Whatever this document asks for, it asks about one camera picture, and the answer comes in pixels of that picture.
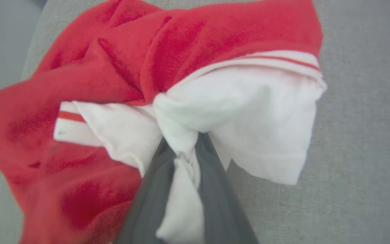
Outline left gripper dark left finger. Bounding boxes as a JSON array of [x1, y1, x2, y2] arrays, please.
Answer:
[[114, 138, 177, 244]]

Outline red and white garment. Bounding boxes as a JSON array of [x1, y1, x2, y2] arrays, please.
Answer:
[[0, 0, 327, 244]]

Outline grey fabric sofa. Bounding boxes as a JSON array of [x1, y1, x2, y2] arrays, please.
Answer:
[[0, 0, 390, 244]]

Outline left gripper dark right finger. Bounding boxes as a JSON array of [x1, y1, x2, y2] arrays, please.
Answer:
[[194, 132, 260, 244]]

